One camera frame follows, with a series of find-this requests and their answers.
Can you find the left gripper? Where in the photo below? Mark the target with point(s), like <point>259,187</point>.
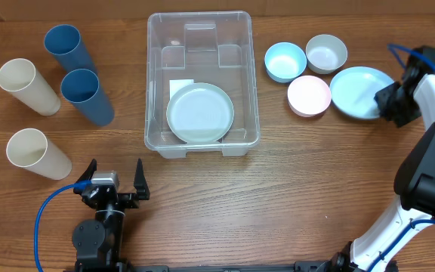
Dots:
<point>140,186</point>

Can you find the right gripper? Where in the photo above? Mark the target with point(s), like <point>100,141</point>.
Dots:
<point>383,98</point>

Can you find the light blue plate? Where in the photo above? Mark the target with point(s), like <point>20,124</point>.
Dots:
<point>353,91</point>

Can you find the grey bowl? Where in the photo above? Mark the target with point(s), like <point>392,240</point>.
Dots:
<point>325,53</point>

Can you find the pink bowl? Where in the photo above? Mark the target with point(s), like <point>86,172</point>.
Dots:
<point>308,96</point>

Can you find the dark blue cup front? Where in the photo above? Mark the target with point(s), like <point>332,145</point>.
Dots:
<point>82,88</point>

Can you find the dark blue cup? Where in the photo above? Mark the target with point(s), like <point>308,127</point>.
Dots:
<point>64,42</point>
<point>82,88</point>

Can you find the light blue bowl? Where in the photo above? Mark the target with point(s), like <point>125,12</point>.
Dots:
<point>284,62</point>

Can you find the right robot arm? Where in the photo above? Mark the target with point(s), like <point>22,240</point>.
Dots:
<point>413,208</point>

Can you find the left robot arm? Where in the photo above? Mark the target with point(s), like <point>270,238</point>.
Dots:
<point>98,241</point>

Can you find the cream cup front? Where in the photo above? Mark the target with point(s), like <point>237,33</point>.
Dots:
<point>30,149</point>

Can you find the cream cup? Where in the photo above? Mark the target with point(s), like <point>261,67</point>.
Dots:
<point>20,78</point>
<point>30,149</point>

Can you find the grey plate in bin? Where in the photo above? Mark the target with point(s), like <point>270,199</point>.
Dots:
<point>200,113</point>

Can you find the white label in bin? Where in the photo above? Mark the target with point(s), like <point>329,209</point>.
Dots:
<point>177,84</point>

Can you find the clear plastic storage bin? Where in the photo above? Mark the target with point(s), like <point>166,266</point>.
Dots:
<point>210,47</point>

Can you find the cream cup rear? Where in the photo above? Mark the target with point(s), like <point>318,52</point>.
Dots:
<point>20,78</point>

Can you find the dark blue cup rear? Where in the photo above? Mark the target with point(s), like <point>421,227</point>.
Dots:
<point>64,42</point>

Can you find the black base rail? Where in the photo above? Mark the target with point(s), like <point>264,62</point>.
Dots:
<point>232,268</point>

